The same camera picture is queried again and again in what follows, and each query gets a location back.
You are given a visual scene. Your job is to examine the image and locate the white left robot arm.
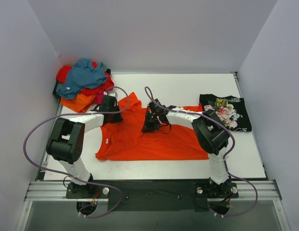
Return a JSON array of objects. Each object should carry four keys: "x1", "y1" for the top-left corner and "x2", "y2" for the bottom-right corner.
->
[{"x1": 46, "y1": 93, "x2": 123, "y2": 198}]

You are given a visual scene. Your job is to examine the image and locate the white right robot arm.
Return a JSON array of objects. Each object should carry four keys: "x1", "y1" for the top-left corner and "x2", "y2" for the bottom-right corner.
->
[{"x1": 142, "y1": 99, "x2": 230, "y2": 197}]

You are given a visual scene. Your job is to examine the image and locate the pink t-shirt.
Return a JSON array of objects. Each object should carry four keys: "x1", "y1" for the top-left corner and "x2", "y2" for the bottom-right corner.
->
[{"x1": 93, "y1": 90, "x2": 104, "y2": 104}]

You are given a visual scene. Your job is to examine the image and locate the light orange t-shirt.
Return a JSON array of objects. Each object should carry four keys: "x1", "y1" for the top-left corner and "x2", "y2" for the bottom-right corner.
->
[{"x1": 60, "y1": 93, "x2": 96, "y2": 114}]

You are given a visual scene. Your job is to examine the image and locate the blue t-shirt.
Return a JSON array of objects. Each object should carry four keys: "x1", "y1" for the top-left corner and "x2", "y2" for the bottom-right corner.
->
[{"x1": 56, "y1": 59, "x2": 108, "y2": 100}]

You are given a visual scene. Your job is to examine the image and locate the red t-shirt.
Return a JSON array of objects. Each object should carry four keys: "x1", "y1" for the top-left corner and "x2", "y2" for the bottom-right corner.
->
[{"x1": 56, "y1": 61, "x2": 114, "y2": 96}]

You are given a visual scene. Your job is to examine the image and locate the black floral t-shirt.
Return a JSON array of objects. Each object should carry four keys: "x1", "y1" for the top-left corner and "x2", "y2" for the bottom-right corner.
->
[{"x1": 199, "y1": 94, "x2": 252, "y2": 132}]

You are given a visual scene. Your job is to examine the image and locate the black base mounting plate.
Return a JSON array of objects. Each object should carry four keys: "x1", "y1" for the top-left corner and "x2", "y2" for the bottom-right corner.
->
[{"x1": 66, "y1": 179, "x2": 239, "y2": 215}]

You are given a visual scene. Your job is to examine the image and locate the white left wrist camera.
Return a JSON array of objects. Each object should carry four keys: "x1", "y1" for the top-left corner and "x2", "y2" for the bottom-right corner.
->
[{"x1": 104, "y1": 91, "x2": 118, "y2": 98}]

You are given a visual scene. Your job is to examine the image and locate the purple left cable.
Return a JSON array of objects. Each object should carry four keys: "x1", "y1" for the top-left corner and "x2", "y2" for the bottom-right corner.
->
[{"x1": 23, "y1": 86, "x2": 130, "y2": 219}]

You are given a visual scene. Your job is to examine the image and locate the purple cable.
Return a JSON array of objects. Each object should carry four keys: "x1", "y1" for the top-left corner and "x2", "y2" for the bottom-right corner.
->
[
  {"x1": 144, "y1": 86, "x2": 259, "y2": 218},
  {"x1": 23, "y1": 86, "x2": 130, "y2": 219}
]

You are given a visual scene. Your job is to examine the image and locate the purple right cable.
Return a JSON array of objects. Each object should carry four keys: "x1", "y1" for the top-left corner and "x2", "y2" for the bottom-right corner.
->
[{"x1": 144, "y1": 86, "x2": 259, "y2": 218}]

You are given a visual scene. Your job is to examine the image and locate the aluminium front rail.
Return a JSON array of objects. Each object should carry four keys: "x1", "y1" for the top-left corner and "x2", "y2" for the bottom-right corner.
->
[{"x1": 25, "y1": 180, "x2": 282, "y2": 202}]

